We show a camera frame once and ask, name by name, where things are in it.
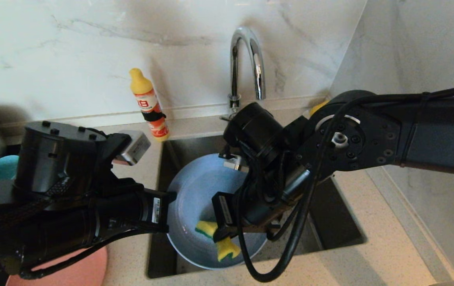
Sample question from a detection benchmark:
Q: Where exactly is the yellow fish-shaped sponge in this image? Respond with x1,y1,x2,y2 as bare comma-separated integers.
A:
195,220,242,263

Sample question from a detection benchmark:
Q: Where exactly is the blue plate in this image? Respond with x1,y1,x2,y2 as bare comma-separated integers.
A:
166,153,269,271

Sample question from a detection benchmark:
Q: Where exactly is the yellow-capped dish soap bottle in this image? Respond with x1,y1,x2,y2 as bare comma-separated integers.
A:
129,68,170,142

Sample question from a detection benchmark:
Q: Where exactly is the stainless steel sink basin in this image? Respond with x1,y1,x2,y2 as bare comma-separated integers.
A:
146,127,367,279

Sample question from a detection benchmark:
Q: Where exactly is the yellow pear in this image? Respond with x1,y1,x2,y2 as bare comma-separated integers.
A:
310,100,329,116

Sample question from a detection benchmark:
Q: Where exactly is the chrome gooseneck faucet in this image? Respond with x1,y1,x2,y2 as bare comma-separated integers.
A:
220,26,266,121

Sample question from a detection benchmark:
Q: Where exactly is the large pink plate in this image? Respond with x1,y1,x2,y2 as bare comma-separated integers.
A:
6,245,108,286

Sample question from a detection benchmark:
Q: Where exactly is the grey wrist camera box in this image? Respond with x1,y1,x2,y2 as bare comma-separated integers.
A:
112,129,152,166
223,154,248,172

